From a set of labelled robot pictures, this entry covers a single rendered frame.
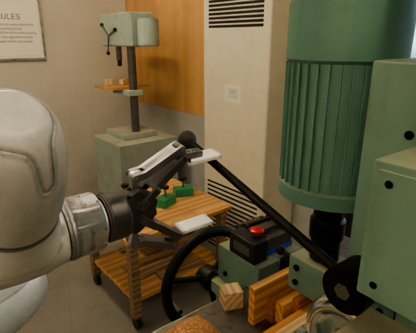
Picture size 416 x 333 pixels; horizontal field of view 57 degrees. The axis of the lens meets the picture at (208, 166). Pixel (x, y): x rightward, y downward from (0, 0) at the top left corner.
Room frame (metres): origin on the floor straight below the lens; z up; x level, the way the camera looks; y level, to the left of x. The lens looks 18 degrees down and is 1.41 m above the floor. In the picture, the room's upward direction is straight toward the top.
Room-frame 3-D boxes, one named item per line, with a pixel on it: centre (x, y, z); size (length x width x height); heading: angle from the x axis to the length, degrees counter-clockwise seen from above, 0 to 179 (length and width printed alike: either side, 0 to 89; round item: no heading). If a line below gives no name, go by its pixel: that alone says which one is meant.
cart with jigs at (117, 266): (1.98, 0.30, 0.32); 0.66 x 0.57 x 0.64; 129
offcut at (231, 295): (0.65, -0.05, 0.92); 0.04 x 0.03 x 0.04; 106
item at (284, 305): (0.65, -0.21, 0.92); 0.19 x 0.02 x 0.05; 127
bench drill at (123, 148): (2.85, 0.54, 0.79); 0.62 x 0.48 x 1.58; 39
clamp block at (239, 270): (0.78, -0.12, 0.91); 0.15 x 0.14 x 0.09; 127
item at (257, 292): (0.66, -0.16, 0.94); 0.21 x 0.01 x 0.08; 127
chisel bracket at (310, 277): (0.59, -0.22, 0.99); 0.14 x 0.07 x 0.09; 37
